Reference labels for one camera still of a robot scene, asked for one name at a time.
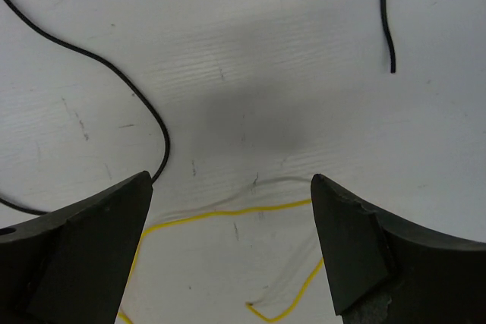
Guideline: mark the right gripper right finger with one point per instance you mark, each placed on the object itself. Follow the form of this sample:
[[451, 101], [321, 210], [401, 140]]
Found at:
[[382, 268]]

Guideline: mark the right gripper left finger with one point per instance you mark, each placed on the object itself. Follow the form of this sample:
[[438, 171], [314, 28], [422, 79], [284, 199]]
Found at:
[[72, 265]]

